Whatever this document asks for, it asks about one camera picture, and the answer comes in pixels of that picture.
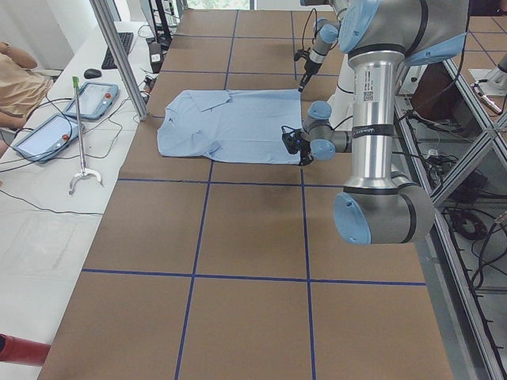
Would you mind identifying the black keyboard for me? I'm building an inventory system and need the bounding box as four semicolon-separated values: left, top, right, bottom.
101;32;135;70

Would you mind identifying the aluminium frame post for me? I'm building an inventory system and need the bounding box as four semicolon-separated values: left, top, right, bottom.
90;0;148;121

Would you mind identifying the person in beige shirt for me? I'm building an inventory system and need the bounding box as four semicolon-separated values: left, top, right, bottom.
0;40;55;155

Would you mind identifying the red cylinder object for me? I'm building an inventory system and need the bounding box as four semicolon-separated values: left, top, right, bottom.
1;334;51;367

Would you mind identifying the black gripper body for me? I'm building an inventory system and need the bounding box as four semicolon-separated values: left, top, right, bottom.
294;48;323;85
281;126;314;166

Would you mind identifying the blue teach pendant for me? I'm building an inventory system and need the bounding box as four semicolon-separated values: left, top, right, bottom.
78;82;119;121
12;114;79;162

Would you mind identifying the black power adapter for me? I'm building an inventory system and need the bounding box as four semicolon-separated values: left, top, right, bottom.
148;42;164;74

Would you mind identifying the light blue t-shirt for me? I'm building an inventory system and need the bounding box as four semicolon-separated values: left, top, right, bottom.
157;89;301;165

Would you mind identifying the brown table cover mat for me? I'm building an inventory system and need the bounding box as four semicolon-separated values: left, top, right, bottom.
40;10;452;379

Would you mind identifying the near blue teach pendant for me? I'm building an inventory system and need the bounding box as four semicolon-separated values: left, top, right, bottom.
12;114;79;162

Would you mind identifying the far blue teach pendant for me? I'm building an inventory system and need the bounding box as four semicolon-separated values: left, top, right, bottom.
78;82;119;121

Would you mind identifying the metal reacher grabber tool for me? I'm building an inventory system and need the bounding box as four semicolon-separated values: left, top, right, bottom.
68;76;103;196

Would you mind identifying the black pendant cable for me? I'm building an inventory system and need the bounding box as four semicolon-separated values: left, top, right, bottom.
0;89;124;217

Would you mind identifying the black computer mouse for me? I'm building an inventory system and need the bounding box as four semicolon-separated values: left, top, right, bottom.
83;68;102;79

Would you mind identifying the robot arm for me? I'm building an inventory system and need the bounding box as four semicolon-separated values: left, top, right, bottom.
294;1;349;93
282;1;469;245

